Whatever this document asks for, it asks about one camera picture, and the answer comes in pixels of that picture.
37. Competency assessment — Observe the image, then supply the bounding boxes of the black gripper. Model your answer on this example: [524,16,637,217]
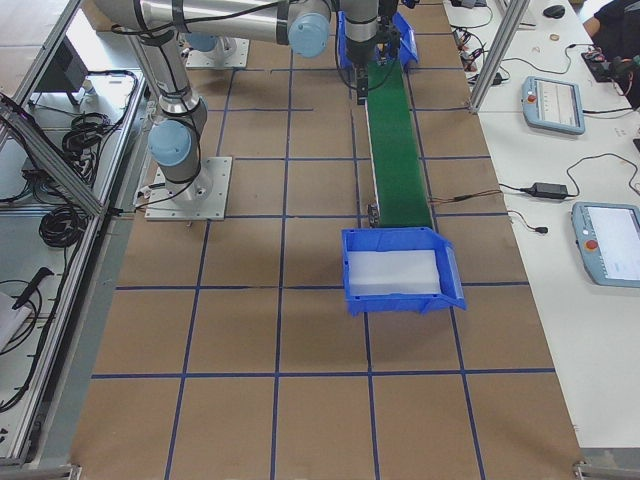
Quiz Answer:
[349,47,373,105]

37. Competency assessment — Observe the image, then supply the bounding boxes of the left blue plastic bin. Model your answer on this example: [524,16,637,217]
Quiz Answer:
[338,11,419,70]

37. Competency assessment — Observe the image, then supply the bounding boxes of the blue plastic bin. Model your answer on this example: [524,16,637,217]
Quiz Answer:
[338,11,419,70]
[342,227,467,315]

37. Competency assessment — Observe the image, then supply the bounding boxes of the green conveyor belt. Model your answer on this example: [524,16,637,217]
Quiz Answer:
[366,62,432,227]

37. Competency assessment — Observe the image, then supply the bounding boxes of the white foam pad right bin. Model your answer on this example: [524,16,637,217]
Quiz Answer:
[347,250,441,296]

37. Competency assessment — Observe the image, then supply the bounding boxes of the right blue plastic bin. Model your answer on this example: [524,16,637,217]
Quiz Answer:
[342,227,467,315]

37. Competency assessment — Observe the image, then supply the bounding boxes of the upper teach pendant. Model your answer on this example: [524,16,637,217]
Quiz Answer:
[521,76,585,135]

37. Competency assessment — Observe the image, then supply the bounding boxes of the teach pendant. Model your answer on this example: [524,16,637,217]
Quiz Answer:
[571,202,639,288]
[521,76,585,135]

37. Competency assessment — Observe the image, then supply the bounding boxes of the black power brick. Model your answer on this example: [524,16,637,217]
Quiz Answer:
[527,182,569,200]

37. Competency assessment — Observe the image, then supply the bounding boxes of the lower teach pendant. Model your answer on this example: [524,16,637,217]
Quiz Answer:
[571,202,639,288]

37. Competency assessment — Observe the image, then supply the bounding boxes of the red black conveyor wires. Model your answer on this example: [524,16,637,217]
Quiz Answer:
[428,189,504,205]

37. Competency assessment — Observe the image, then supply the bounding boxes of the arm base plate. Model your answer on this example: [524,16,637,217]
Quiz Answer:
[186,37,250,70]
[144,157,232,221]

